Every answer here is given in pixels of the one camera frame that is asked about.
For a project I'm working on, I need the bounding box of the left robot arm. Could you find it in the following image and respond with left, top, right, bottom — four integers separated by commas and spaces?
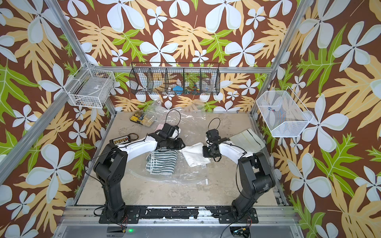
93, 123, 185, 224

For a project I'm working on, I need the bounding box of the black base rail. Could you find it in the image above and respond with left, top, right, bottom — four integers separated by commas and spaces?
94, 205, 259, 225

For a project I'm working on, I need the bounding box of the pale green towel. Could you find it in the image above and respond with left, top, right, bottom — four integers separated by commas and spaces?
230, 129, 266, 153

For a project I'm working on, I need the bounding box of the white wire basket left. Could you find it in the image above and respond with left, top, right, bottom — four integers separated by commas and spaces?
66, 65, 116, 109

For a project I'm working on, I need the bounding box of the green white striped towel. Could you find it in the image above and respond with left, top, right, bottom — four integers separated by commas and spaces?
145, 150, 178, 176

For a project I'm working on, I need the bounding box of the black wire basket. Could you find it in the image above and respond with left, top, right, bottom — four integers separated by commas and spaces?
128, 62, 221, 95

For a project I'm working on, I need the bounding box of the clear plastic vacuum bag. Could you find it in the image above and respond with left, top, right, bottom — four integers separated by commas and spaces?
127, 103, 210, 185

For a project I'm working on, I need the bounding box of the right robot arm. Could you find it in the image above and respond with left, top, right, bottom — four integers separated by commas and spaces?
202, 129, 276, 224

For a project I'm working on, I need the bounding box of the white mesh basket right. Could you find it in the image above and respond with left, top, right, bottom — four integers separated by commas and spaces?
256, 87, 314, 138

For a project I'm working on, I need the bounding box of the black parallel charging board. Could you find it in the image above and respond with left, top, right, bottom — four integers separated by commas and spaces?
110, 133, 139, 146

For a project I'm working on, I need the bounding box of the yellow black screwdriver bit case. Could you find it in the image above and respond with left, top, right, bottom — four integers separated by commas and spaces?
130, 110, 156, 127

